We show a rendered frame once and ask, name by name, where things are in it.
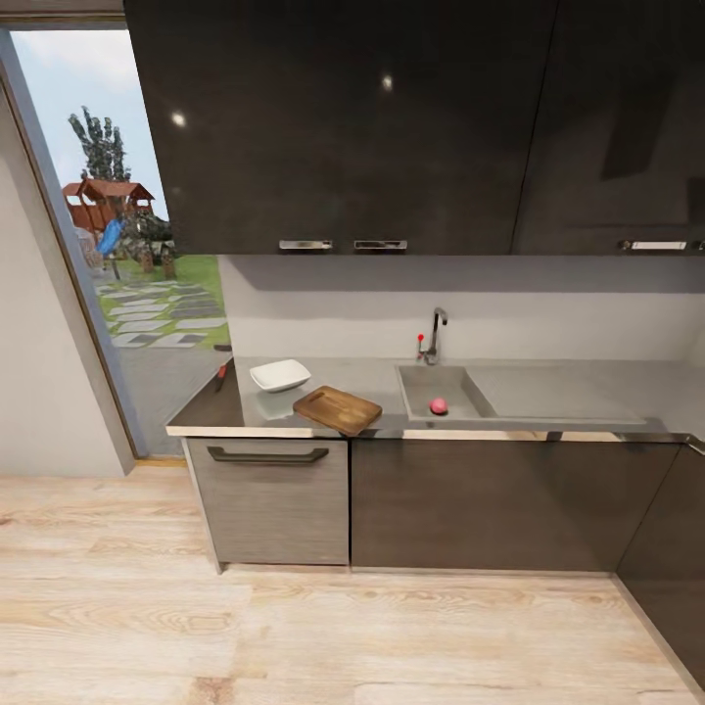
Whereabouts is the cutting board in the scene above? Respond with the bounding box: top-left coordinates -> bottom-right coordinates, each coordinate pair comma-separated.
293,386 -> 383,437

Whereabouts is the vidalia onion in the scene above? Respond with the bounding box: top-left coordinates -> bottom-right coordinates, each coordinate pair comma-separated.
430,398 -> 447,414

